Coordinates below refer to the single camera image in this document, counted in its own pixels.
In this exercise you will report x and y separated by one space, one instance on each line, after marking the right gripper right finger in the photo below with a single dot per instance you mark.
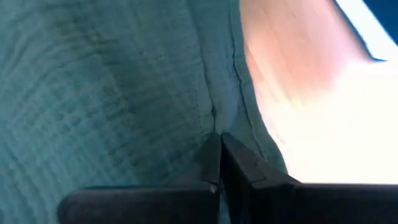
311 205

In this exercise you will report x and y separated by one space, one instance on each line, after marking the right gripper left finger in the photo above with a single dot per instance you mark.
140 205

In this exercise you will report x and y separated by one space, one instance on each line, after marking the dark green button shirt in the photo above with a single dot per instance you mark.
93 93

